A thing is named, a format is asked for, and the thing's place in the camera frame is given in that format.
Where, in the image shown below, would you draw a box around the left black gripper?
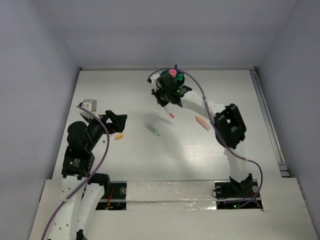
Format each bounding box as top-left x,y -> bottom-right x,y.
84,109 -> 127,150

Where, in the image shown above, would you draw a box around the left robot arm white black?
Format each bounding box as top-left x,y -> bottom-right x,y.
41,105 -> 128,240

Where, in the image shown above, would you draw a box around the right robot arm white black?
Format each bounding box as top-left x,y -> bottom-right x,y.
147,72 -> 253,199

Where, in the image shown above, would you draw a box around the yellow orange highlighter cap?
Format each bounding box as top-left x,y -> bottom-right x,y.
115,133 -> 124,140

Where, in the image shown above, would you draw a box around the teal round organizer container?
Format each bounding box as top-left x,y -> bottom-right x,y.
160,68 -> 185,87

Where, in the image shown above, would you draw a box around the pink topped centre tube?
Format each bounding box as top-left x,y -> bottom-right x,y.
168,69 -> 177,79

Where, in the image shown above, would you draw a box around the green tip clear highlighter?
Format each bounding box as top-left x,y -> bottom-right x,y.
143,122 -> 160,136

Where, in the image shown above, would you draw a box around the orange tip pink highlighter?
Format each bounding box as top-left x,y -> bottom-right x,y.
195,116 -> 211,131

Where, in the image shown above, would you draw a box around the foil covered front board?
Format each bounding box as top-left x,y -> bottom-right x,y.
125,180 -> 217,211

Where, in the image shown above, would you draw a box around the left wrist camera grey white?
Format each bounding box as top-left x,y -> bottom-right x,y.
79,99 -> 97,113

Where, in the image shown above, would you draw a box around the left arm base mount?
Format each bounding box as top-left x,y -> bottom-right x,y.
96,181 -> 127,211

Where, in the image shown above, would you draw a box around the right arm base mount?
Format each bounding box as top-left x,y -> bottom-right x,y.
211,180 -> 263,210

